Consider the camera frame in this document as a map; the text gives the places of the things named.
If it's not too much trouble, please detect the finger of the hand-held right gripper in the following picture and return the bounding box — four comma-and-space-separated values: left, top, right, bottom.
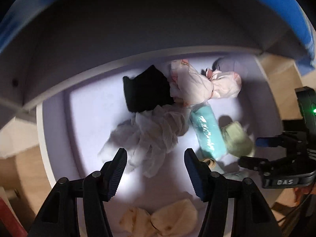
238, 150, 297, 172
256, 131, 308, 153

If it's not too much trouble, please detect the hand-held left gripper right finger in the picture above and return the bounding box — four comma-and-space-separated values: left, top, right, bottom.
184, 148, 283, 237

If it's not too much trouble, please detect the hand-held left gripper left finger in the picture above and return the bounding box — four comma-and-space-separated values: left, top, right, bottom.
28, 148, 128, 237

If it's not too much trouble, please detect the pale blue cloth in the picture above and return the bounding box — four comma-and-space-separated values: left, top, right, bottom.
202, 158, 250, 181

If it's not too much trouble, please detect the pale green cloth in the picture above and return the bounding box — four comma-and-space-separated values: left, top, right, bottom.
220, 121, 256, 157

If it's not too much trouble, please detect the cream cloth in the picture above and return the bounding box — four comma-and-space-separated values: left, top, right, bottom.
119, 199, 198, 237

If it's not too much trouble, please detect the white gauzy cloth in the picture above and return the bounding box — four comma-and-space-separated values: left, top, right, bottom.
97, 104, 190, 178

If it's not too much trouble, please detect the teal towel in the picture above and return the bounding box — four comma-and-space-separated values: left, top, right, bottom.
189, 105, 228, 161

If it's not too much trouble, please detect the pale pink cloth bundle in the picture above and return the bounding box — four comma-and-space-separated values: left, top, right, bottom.
205, 69, 242, 99

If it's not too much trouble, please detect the white drawer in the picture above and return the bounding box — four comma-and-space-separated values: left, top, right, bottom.
36, 53, 284, 237

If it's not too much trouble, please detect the lilac sock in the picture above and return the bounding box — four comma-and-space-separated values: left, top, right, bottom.
213, 57, 248, 79

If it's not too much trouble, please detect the pink printed cloth roll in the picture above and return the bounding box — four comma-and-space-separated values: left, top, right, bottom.
168, 59, 214, 106

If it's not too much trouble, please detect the dark knit cloth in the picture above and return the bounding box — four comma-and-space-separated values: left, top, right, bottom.
123, 65, 174, 113

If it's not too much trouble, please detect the red cloth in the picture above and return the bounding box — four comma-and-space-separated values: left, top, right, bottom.
0, 195, 27, 237

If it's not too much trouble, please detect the black cable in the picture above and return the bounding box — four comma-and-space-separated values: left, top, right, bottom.
273, 193, 316, 224

